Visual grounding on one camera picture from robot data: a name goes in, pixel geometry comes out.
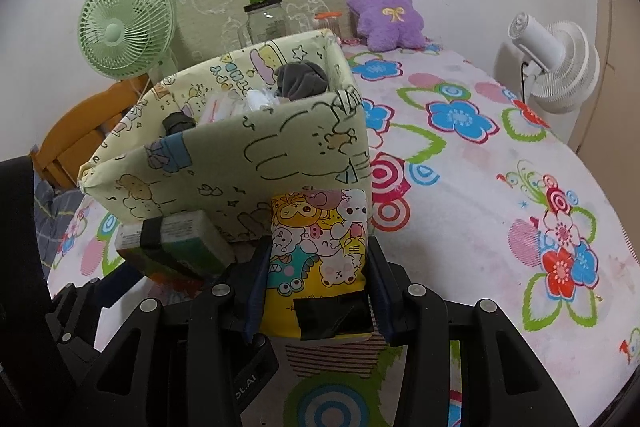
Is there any cotton swab jar orange lid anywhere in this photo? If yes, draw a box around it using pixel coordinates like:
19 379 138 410
313 10 344 39

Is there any black fan cable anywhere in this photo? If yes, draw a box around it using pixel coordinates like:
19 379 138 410
517 61 532 106

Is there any small green juice carton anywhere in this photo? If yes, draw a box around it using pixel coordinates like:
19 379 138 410
114 209 236 281

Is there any grey sock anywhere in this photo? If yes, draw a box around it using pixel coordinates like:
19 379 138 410
273 61 330 100

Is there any black sock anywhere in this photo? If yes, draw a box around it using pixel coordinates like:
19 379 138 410
162 110 196 138

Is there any white desk fan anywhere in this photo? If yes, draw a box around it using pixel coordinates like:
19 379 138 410
494 11 601 116

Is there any pink tissue packet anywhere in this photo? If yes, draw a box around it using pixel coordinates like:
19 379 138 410
199 94 252 126

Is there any glass jar with green lid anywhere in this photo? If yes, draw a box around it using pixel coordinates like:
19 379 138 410
237 0 291 50

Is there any green desk fan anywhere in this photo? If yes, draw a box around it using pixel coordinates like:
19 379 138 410
77 0 179 84

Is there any white crumpled cloth in basket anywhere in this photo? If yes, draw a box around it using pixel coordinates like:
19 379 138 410
245 87 279 111

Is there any grey plaid pillow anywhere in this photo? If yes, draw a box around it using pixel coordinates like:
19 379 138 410
32 171 82 269

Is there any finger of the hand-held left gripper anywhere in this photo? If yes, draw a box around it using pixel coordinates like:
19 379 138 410
46 264 147 359
229 346 279 427

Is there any purple plush rabbit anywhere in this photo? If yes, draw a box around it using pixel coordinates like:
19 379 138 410
335 0 426 53

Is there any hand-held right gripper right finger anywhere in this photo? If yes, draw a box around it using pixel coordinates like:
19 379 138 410
366 237 577 427

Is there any clear striped tissue pack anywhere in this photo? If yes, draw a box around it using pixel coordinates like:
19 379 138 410
284 336 387 378

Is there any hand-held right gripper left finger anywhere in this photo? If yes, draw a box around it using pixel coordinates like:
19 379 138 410
80 242 275 427

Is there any cartoon print fabric storage basket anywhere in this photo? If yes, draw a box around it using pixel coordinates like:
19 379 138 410
79 28 372 244

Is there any beige door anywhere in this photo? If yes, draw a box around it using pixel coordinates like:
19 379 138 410
570 0 640 208

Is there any yellow cartoon tissue packet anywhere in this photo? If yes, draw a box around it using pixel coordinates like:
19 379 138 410
260 188 377 341

